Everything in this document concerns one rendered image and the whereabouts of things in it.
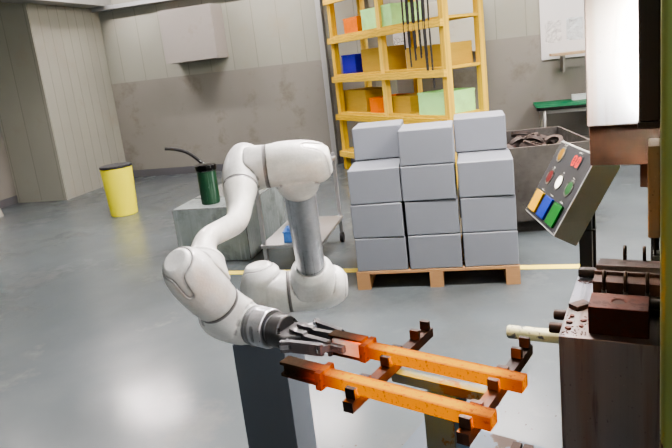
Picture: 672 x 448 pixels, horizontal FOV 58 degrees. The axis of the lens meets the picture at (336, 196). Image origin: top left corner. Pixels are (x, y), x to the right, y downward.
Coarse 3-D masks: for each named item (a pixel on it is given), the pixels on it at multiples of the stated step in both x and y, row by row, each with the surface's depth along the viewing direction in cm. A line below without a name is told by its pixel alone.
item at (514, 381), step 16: (336, 336) 122; (352, 336) 122; (368, 352) 118; (384, 352) 116; (400, 352) 115; (416, 352) 114; (416, 368) 113; (432, 368) 110; (448, 368) 108; (464, 368) 107; (480, 368) 106; (496, 368) 106; (512, 384) 102
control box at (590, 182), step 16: (560, 144) 216; (560, 160) 209; (576, 160) 196; (544, 176) 218; (576, 176) 192; (592, 176) 185; (608, 176) 185; (544, 192) 211; (560, 192) 198; (576, 192) 187; (592, 192) 186; (528, 208) 220; (576, 208) 187; (592, 208) 187; (544, 224) 200; (560, 224) 189; (576, 224) 188; (576, 240) 190
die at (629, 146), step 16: (592, 128) 136; (608, 128) 134; (624, 128) 133; (656, 128) 130; (592, 144) 137; (608, 144) 135; (624, 144) 134; (640, 144) 132; (592, 160) 137; (608, 160) 136; (624, 160) 134; (640, 160) 133
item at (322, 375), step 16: (288, 368) 116; (304, 368) 112; (320, 368) 111; (320, 384) 110; (336, 384) 109; (352, 384) 106; (368, 384) 105; (384, 384) 105; (384, 400) 103; (400, 400) 101; (416, 400) 99; (432, 400) 98; (448, 400) 98; (448, 416) 96; (480, 416) 93; (496, 416) 94
